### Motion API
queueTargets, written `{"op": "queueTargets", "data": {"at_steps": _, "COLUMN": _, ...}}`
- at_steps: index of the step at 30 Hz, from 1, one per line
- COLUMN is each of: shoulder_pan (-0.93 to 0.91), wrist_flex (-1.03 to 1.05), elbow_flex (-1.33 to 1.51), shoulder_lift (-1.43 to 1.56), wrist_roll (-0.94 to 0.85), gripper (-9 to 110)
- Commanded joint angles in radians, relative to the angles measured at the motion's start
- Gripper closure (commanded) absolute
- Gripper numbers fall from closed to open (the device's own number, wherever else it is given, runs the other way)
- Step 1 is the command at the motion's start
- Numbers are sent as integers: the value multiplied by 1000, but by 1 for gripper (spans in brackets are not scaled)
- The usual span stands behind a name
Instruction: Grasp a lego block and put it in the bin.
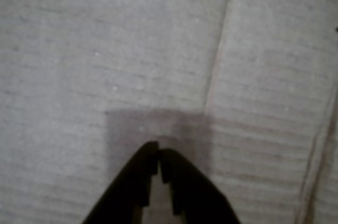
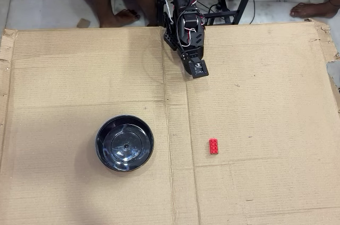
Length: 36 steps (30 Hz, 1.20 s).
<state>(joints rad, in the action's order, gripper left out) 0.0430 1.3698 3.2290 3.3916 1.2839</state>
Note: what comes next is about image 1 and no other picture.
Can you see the corrugated cardboard sheet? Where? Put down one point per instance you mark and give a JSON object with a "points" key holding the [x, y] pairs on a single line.
{"points": [[79, 49]]}

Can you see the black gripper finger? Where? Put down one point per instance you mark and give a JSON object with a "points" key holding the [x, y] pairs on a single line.
{"points": [[195, 195], [126, 187]]}

